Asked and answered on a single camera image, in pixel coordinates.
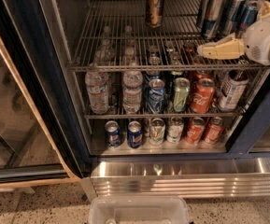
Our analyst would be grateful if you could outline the water bottle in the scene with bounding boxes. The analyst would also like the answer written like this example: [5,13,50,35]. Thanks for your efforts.
[122,47,143,114]
[84,49,110,116]

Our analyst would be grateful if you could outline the pepsi can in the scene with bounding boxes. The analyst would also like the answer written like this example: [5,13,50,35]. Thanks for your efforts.
[105,120,121,147]
[127,120,142,148]

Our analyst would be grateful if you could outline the left pepsi can bottom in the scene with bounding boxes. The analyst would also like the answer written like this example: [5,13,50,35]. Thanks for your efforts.
[105,120,121,147]

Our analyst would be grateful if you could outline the open glass fridge door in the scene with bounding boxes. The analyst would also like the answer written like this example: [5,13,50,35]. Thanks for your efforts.
[0,0,88,191]

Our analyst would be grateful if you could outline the top wire shelf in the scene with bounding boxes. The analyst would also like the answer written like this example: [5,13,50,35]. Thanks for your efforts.
[68,0,270,73]

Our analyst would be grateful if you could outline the clear plastic bin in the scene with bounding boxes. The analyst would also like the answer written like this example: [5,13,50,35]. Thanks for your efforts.
[89,196,189,224]

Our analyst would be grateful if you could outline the left front water bottle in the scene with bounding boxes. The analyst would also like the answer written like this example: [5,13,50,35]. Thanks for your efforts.
[84,49,110,116]

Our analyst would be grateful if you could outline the left red can bottom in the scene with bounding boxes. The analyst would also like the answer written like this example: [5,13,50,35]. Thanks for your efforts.
[185,117,206,145]

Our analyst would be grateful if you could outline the red coca cola can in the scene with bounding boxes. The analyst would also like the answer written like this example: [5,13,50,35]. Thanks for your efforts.
[191,78,215,114]

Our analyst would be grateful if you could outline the right pepsi can bottom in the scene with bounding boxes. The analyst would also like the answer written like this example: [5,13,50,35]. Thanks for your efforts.
[127,120,142,148]

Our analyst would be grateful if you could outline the right front water bottle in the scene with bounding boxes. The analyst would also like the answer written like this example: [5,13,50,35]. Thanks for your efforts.
[122,47,143,114]

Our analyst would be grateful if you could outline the wire shelf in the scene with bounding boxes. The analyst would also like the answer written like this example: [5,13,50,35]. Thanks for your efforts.
[68,0,270,73]
[84,106,245,119]

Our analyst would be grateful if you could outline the gold brown can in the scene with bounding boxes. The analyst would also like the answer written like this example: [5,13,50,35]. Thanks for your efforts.
[145,0,164,28]

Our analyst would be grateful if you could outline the white blue can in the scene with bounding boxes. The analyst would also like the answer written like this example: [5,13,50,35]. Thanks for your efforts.
[218,70,249,112]

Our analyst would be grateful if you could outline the right red can bottom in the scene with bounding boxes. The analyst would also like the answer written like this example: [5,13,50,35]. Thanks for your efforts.
[203,117,224,144]

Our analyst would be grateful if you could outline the middle wire shelf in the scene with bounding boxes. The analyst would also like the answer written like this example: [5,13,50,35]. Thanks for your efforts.
[84,106,245,119]

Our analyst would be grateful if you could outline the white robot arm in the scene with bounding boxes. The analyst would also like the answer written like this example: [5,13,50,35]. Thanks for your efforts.
[197,0,270,65]

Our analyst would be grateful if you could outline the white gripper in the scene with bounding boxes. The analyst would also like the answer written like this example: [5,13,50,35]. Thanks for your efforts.
[197,0,270,65]

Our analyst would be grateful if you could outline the green soda can middle shelf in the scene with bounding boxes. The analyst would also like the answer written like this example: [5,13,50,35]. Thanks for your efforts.
[173,77,191,112]

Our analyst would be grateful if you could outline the blue pepsi can middle shelf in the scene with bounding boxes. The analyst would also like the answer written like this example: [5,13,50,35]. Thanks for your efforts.
[147,78,165,114]

